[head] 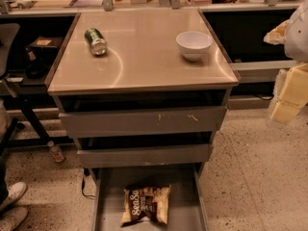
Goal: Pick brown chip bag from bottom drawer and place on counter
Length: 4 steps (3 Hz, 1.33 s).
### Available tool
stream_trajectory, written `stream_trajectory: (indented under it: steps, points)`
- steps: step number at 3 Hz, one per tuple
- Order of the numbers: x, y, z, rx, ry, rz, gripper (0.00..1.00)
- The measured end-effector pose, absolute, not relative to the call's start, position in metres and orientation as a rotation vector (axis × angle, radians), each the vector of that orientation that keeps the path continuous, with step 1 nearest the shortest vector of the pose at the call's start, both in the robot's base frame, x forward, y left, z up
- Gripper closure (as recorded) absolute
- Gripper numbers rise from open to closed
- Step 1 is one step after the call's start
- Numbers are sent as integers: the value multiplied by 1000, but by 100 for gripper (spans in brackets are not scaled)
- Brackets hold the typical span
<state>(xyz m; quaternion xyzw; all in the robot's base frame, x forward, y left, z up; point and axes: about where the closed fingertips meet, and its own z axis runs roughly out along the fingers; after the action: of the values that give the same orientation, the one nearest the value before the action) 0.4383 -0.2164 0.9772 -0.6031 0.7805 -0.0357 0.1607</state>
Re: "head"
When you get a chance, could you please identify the small plastic bottle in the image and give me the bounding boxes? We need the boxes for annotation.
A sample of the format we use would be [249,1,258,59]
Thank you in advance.
[47,141,64,163]

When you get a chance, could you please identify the white bowl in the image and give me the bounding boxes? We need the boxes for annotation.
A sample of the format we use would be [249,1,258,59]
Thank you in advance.
[176,31,214,61]

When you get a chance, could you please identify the open bottom drawer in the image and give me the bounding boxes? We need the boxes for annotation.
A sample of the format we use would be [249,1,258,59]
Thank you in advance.
[91,165,208,231]

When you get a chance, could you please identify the middle drawer front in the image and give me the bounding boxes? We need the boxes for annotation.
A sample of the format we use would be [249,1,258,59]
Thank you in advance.
[77,143,213,168]

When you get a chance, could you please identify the brown chip bag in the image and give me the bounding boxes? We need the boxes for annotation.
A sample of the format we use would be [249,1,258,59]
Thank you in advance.
[120,185,171,225]

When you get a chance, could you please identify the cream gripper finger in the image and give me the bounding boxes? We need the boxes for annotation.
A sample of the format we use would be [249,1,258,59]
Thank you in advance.
[264,20,288,45]
[269,64,308,124]

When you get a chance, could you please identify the green soda can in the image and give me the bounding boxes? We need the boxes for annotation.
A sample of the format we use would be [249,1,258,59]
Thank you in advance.
[84,28,107,56]

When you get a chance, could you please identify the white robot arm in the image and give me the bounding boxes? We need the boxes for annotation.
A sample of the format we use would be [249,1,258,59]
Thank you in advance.
[264,0,308,124]

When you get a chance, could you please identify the grey office chair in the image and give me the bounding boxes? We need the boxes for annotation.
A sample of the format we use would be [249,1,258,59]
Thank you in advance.
[0,23,20,155]

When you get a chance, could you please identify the white shoe lower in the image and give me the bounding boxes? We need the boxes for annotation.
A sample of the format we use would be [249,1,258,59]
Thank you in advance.
[0,207,28,231]

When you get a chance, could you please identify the grey drawer cabinet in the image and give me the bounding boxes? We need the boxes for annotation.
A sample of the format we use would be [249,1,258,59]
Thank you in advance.
[44,7,241,231]

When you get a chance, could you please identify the top drawer front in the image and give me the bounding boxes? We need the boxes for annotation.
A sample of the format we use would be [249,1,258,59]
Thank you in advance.
[60,106,226,138]

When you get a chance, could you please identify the black cable on floor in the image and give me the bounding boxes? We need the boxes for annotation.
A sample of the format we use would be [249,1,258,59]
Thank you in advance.
[80,167,96,200]

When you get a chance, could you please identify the black box with label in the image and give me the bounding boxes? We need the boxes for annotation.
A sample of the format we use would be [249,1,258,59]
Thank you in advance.
[28,37,64,49]

